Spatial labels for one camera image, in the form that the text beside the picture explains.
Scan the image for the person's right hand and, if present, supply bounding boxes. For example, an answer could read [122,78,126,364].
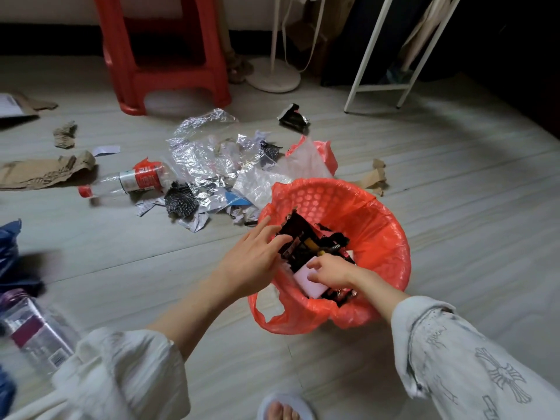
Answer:
[306,254,364,290]

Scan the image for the person's left hand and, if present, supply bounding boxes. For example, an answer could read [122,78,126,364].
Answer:
[212,215,293,302]

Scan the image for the white foam block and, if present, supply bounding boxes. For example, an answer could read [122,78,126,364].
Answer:
[292,257,331,299]

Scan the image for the black yellow snack wrapper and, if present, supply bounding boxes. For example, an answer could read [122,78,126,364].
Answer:
[275,209,355,302]

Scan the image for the waste basket with red bag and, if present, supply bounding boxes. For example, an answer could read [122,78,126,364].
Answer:
[248,177,412,336]

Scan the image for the blue white torn packet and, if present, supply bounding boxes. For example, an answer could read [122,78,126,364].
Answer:
[223,191,253,208]

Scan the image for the large translucent plastic bag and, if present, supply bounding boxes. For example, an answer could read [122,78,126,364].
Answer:
[232,137,335,211]

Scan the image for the black patterned plastic piece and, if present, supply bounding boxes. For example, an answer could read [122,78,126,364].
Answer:
[258,141,284,165]
[164,182,200,219]

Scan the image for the brown paper strip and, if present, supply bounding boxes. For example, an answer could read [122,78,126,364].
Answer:
[349,158,388,197]

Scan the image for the silver foil wrapper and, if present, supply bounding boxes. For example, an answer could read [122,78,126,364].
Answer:
[168,133,272,213]

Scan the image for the red plastic bag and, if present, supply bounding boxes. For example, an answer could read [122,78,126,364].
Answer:
[285,135,339,176]

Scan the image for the clear bottle red label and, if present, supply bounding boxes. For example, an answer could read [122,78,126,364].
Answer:
[78,157,174,200]

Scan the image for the clear bottle purple cap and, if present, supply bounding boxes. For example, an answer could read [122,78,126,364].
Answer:
[0,288,82,377]

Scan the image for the torn cardboard pieces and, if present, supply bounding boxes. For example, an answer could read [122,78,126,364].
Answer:
[0,92,97,191]

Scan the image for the blue plastic bag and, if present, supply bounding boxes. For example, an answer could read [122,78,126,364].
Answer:
[0,219,44,298]

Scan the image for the person's left forearm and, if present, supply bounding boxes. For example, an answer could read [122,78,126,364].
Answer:
[146,279,237,362]

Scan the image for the person's right forearm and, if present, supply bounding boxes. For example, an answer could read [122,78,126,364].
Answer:
[349,268,410,324]

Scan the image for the person's right foot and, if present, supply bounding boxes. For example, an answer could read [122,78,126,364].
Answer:
[265,401,302,420]

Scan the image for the person's printed right sleeve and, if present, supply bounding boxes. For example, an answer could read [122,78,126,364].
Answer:
[390,296,560,420]

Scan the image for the person's white left sleeve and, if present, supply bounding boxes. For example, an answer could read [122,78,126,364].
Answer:
[4,327,191,420]

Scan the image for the light blue right slipper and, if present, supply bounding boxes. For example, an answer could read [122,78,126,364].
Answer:
[257,392,317,420]

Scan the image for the red plastic stool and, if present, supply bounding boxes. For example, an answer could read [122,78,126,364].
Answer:
[93,0,233,117]

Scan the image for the tall black cabinet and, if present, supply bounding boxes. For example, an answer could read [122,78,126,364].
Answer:
[321,0,438,88]

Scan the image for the white metal frame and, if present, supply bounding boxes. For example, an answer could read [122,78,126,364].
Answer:
[343,0,464,113]

